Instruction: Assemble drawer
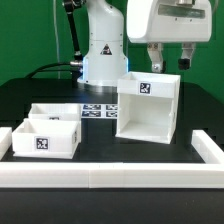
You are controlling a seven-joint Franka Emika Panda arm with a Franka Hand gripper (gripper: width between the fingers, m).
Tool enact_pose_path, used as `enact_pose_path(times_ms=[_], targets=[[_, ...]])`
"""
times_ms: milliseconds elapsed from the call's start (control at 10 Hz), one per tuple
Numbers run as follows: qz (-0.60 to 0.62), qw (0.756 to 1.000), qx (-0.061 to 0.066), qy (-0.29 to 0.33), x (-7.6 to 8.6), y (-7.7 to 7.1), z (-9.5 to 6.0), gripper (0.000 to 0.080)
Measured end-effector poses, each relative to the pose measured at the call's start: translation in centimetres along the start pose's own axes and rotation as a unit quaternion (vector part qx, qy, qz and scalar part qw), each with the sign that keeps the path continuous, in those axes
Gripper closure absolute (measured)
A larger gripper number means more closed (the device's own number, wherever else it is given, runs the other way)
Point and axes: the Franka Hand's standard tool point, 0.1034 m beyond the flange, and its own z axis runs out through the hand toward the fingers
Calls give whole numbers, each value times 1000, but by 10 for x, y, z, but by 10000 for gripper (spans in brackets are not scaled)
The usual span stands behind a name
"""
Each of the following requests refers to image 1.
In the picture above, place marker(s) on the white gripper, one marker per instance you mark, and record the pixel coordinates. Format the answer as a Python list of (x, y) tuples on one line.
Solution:
[(169, 21)]

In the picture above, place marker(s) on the white drawer cabinet frame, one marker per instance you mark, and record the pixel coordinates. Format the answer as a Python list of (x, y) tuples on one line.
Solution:
[(147, 106)]

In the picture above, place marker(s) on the white front drawer box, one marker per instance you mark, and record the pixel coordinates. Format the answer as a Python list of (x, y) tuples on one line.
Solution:
[(46, 138)]

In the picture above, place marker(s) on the white drawer box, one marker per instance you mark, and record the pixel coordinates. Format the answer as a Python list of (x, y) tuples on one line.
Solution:
[(46, 138), (52, 111)]

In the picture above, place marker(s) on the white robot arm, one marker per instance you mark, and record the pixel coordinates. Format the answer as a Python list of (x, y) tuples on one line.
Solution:
[(105, 61)]

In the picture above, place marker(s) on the white rear drawer box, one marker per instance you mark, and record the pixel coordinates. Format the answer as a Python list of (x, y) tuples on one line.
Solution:
[(52, 111)]

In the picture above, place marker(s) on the fiducial marker sheet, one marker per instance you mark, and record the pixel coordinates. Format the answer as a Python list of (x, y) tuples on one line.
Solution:
[(99, 111)]

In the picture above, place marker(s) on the white right fence wall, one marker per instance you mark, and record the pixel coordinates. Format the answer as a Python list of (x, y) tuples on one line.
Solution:
[(208, 150)]

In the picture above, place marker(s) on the white fence wall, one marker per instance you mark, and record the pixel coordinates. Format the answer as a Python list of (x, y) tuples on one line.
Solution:
[(5, 140), (110, 175), (208, 150)]

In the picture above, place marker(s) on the white front fence wall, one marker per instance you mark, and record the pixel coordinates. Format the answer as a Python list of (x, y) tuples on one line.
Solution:
[(110, 175)]

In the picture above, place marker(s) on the white left fence wall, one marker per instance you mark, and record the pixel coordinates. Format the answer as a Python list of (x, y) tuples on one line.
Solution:
[(5, 140)]

